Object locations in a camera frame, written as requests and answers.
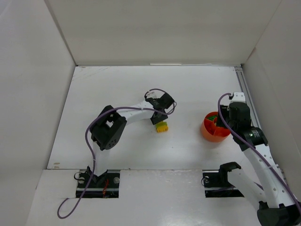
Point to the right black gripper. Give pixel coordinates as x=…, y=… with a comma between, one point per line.
x=224, y=117

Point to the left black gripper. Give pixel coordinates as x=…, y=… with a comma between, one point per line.
x=157, y=118

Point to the yellow curved lego piece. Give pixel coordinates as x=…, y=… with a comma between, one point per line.
x=162, y=128

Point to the dark green lego plate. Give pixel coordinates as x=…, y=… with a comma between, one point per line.
x=211, y=117

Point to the lime green long lego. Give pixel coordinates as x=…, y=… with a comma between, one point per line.
x=162, y=123

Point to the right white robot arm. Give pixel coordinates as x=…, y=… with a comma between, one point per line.
x=274, y=202

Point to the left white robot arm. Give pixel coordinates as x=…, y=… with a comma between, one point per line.
x=105, y=131

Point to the orange round divided container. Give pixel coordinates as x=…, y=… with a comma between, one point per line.
x=211, y=132

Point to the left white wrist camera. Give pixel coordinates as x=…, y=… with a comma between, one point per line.
x=151, y=94

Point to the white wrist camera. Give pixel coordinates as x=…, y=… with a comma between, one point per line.
x=151, y=94
x=237, y=97

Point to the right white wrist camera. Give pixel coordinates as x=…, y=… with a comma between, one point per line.
x=237, y=97

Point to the aluminium rail on right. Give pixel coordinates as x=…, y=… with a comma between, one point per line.
x=254, y=119

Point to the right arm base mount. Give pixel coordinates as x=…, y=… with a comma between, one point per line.
x=216, y=184

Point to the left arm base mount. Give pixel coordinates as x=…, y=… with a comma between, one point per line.
x=103, y=186

